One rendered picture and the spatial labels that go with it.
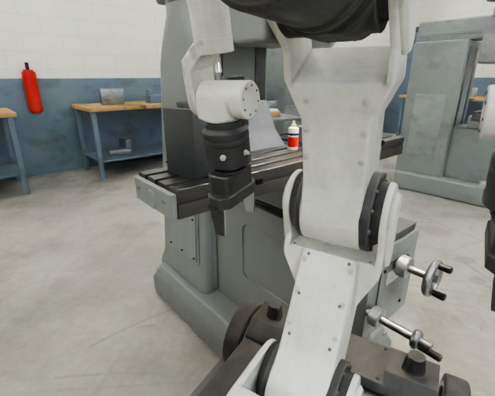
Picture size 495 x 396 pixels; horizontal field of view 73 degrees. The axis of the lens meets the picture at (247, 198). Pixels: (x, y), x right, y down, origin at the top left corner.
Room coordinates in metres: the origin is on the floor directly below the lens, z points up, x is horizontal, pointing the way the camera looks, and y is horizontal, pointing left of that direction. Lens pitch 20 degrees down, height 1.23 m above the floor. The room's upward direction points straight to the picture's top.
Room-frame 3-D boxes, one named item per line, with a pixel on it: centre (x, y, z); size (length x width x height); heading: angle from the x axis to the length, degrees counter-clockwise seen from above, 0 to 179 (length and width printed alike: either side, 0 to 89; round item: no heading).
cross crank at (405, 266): (0.88, -0.53, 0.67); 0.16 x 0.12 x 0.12; 40
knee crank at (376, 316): (0.77, -0.44, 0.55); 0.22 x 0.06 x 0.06; 40
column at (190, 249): (1.73, 0.19, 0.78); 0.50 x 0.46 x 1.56; 40
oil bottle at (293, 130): (1.28, -0.17, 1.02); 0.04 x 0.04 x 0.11
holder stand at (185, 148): (0.99, 0.12, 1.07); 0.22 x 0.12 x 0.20; 142
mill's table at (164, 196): (1.26, -0.21, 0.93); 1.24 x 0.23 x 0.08; 130
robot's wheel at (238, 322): (0.80, 0.00, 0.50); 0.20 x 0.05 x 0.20; 149
